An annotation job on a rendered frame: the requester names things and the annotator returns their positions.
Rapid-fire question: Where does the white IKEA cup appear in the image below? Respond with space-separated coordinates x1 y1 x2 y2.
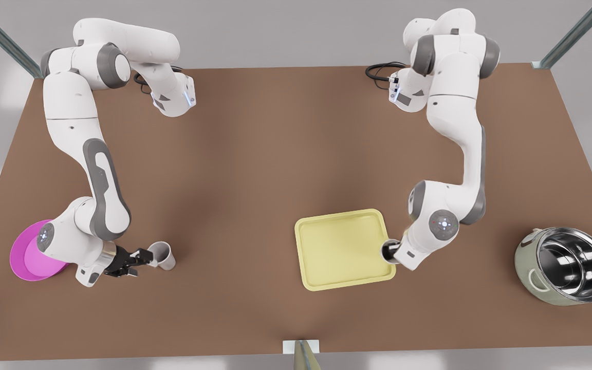
147 242 177 272

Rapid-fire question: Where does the pale yellow tray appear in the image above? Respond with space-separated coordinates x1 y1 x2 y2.
294 208 398 292

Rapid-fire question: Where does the pink plate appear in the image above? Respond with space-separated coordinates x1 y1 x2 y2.
9 219 71 282

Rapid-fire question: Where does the pale green steel-lined pot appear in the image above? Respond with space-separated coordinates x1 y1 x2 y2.
514 227 592 307

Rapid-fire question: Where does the silver frame post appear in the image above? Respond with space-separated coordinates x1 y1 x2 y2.
531 0 592 70
0 0 44 79
282 339 322 370

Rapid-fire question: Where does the black cable loop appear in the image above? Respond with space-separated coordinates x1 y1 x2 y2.
365 62 410 93
132 65 184 96

